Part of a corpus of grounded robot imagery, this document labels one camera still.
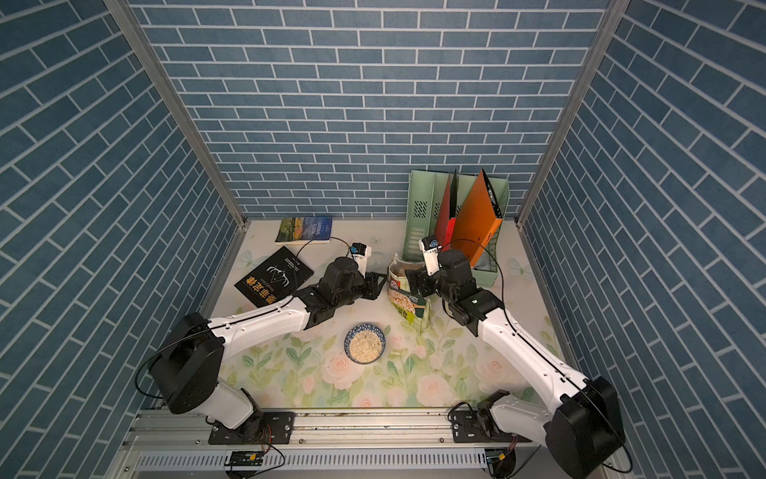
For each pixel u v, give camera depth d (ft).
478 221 3.06
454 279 1.93
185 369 1.42
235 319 1.63
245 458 2.37
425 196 3.51
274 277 3.25
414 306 2.74
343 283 2.15
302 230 3.82
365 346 2.67
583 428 1.27
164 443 2.41
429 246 2.23
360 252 2.46
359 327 2.84
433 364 2.78
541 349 1.53
